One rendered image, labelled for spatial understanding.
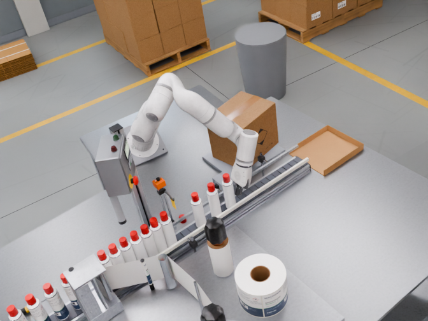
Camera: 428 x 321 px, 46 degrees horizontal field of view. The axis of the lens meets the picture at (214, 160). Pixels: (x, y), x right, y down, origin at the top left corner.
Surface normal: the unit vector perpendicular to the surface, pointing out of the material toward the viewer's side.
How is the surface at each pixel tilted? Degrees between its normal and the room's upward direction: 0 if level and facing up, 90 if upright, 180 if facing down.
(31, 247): 0
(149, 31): 90
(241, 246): 0
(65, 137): 0
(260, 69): 94
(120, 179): 90
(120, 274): 90
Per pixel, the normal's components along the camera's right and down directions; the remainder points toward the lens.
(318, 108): -0.15, -0.77
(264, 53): 0.05, 0.68
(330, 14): 0.52, 0.48
